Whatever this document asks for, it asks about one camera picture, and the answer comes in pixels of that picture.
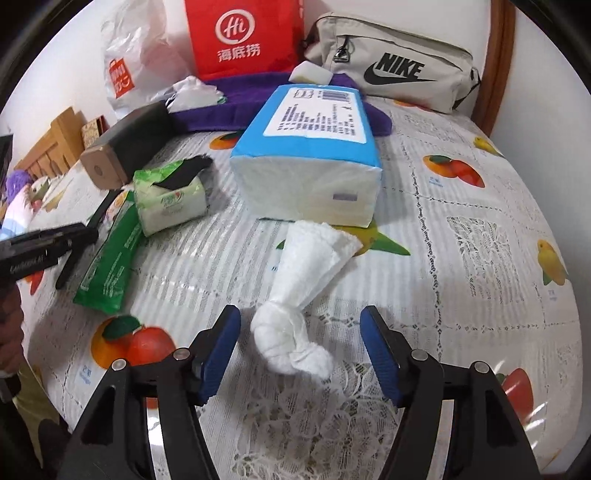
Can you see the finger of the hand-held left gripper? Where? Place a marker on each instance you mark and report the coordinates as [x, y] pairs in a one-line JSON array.
[[71, 267], [104, 207]]

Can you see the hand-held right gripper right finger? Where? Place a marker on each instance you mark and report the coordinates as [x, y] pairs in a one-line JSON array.
[[383, 357]]

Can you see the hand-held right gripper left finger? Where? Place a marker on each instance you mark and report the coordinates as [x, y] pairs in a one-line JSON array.
[[219, 355]]

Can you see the green wet wipe packet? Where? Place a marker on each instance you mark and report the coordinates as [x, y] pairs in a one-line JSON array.
[[111, 267]]

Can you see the light green tissue pack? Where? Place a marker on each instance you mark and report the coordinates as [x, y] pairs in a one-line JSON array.
[[171, 207]]

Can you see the black cloth piece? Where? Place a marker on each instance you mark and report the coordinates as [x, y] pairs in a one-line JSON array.
[[184, 173]]

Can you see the white knotted towel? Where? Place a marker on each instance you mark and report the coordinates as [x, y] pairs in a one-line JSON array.
[[300, 295]]

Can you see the purple fabric tray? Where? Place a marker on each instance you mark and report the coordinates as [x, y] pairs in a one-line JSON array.
[[240, 110]]

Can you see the white sponge block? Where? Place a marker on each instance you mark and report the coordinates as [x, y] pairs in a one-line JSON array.
[[310, 73]]

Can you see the person's left hand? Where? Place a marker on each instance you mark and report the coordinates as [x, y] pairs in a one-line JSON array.
[[10, 332]]

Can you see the white black spotted plush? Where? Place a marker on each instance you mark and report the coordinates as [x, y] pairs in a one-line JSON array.
[[44, 189]]

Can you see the purple fluffy plush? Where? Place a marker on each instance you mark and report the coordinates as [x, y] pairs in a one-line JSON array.
[[17, 184]]

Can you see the dark tea tin box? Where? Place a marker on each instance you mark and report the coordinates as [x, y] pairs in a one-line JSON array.
[[134, 138]]

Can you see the patterned book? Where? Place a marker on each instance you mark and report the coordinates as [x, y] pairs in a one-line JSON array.
[[94, 131]]

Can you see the wooden bed headboard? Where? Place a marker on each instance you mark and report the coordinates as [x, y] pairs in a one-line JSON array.
[[51, 143]]

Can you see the fruit print tablecloth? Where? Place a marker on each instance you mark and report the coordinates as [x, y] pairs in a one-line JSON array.
[[461, 277]]

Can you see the white plastic shopping bag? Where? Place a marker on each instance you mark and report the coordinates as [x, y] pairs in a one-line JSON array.
[[138, 55]]

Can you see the blue tissue pack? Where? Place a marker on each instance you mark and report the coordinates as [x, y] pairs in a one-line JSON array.
[[304, 157]]

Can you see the red paper bag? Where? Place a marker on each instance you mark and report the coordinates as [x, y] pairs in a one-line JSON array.
[[244, 41]]

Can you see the grey waist bag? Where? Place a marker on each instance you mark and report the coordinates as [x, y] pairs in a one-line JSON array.
[[397, 69]]

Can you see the brown wooden door frame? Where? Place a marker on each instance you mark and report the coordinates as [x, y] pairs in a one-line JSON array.
[[498, 60]]

